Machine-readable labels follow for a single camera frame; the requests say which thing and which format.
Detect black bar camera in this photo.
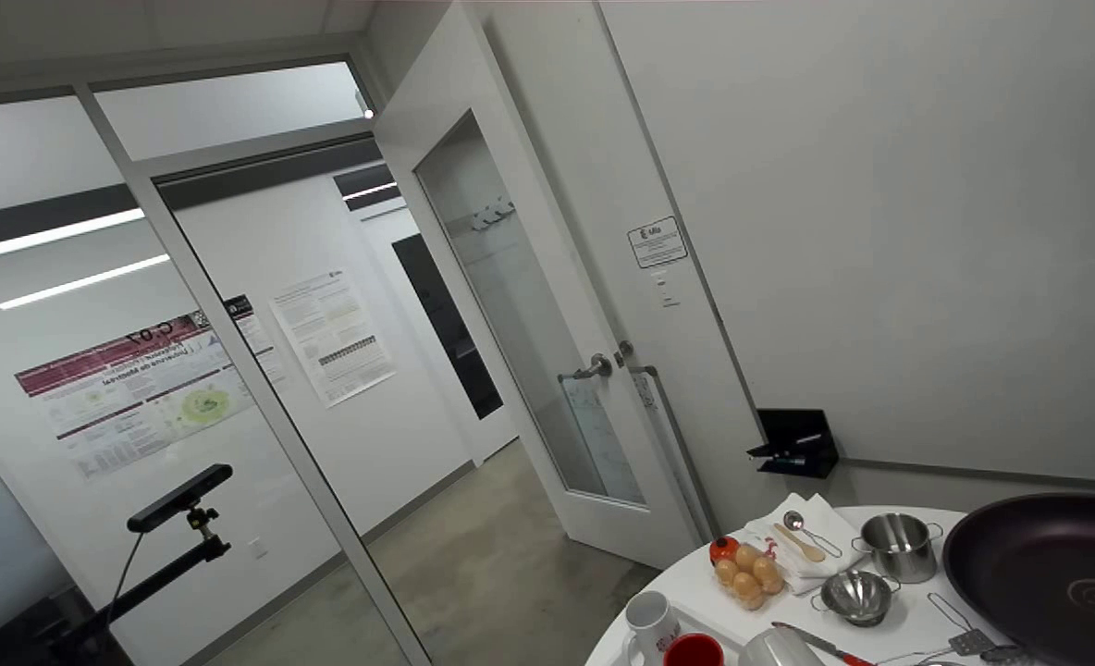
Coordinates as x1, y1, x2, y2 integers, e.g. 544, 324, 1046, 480
121, 464, 238, 537

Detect small metal kitchen tool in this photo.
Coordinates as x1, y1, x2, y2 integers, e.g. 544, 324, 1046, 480
925, 587, 1005, 661

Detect white door with glass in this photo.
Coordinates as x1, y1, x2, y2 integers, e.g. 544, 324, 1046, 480
374, 0, 715, 575

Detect small white wall sign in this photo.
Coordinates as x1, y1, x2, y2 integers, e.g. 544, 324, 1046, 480
624, 216, 691, 275

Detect small steel bowl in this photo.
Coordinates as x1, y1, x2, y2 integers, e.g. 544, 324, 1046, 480
819, 566, 898, 630

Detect small wooden spoon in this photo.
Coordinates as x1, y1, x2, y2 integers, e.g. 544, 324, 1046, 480
768, 520, 829, 566

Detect steel tongs with red grip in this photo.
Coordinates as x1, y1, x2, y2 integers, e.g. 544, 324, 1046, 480
765, 618, 878, 666

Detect white mug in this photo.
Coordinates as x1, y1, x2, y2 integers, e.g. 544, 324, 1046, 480
620, 587, 687, 661

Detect small steel pot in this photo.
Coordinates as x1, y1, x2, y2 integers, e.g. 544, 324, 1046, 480
857, 512, 947, 585

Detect white paper notice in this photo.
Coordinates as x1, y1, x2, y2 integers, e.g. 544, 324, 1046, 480
268, 265, 401, 411

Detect black camera stand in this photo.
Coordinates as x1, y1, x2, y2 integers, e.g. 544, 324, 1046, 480
52, 507, 232, 666

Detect poster with magenta header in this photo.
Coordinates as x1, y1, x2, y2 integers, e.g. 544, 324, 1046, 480
10, 307, 254, 480

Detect white paper napkin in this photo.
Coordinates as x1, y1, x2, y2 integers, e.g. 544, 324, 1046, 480
736, 491, 866, 598

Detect round white table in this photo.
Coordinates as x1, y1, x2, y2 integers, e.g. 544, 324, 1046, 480
581, 500, 1095, 666

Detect black wall-mounted holder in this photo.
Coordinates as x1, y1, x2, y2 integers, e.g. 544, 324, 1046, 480
747, 408, 842, 480

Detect small steel spoon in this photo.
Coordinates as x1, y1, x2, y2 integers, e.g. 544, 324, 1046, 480
780, 507, 842, 562

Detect steel door handle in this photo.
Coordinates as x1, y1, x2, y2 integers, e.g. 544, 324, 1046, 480
554, 349, 617, 387

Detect red mug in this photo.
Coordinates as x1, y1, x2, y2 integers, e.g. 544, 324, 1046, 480
662, 630, 729, 666

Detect dark frying pan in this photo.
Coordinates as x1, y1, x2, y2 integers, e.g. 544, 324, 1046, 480
941, 491, 1095, 666

